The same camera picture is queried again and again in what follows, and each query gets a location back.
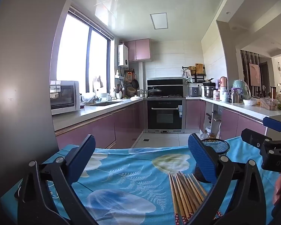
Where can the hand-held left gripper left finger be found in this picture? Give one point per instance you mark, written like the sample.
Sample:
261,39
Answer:
80,159

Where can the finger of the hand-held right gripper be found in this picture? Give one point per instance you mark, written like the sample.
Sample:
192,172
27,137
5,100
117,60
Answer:
255,138
272,123

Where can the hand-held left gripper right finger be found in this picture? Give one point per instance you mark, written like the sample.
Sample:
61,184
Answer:
202,159

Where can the black mesh utensil holder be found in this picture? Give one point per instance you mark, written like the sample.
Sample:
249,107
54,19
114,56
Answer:
216,146

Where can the bundle of wooden chopsticks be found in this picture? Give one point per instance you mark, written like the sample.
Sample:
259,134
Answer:
182,192

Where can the clear plastic food box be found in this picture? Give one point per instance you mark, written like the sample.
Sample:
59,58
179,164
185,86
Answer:
268,104

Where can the pink base cabinet run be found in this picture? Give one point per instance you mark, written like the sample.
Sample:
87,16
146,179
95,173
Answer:
238,124
96,129

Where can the clear plastic bottle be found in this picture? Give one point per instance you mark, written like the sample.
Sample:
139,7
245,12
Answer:
203,136

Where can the yellow cooking oil bottle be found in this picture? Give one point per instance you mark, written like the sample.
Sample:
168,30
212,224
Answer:
212,135

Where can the white bowl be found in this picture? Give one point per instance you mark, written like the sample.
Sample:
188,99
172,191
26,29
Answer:
250,102

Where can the narrow pink base cabinet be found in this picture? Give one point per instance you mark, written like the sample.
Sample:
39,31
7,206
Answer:
194,114

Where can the steel vacuum flask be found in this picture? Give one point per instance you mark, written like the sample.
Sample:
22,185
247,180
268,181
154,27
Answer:
234,97

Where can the blue floral tablecloth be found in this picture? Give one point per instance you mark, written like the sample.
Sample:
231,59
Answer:
121,180

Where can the dark wooden door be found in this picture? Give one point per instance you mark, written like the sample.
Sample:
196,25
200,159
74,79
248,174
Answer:
264,77

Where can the white plastic jar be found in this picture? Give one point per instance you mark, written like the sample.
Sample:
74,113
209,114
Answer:
224,95

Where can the black built-in oven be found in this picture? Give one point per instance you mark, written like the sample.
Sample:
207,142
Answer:
165,114

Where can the dark wooden slat divider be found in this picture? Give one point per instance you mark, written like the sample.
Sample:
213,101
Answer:
244,70

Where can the clear plastic bag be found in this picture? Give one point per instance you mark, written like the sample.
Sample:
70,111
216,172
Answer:
88,97

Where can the pink thermos kettle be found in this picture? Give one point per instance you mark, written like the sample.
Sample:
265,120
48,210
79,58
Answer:
223,82

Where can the steel stock pot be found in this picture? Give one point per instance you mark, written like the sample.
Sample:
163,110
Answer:
208,91

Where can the white microwave oven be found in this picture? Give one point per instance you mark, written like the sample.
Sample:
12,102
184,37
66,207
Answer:
63,96

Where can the silver rice cooker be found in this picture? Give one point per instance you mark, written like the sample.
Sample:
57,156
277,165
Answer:
194,91

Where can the black frying pan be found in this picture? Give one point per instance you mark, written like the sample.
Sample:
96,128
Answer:
208,83

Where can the white pot lid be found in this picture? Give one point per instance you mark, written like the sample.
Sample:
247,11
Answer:
136,97

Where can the black wok with lid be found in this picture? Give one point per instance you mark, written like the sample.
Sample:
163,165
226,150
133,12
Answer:
155,91

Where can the black range hood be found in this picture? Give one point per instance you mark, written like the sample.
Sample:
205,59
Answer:
165,84

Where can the wooden cutting board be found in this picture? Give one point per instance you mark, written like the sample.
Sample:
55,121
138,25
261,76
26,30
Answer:
199,69

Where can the small black skillet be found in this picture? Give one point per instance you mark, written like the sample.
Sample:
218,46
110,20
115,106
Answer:
135,83

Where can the grey refrigerator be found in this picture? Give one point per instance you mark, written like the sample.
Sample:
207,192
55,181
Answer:
25,75

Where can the large kitchen window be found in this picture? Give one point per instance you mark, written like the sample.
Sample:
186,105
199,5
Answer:
72,51

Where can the square ceiling light panel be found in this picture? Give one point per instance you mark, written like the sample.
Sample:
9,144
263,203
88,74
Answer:
159,21

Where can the pink framed wall picture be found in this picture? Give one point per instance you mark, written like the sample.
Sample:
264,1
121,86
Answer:
254,75

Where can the round wall clock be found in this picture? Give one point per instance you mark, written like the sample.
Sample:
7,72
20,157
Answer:
279,67

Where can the black wall rack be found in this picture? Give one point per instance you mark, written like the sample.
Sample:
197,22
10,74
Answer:
200,76

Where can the white wall water heater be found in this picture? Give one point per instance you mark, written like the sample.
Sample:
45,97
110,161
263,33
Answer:
123,55

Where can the pink wall cabinet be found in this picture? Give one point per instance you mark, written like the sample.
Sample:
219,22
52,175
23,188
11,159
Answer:
138,50

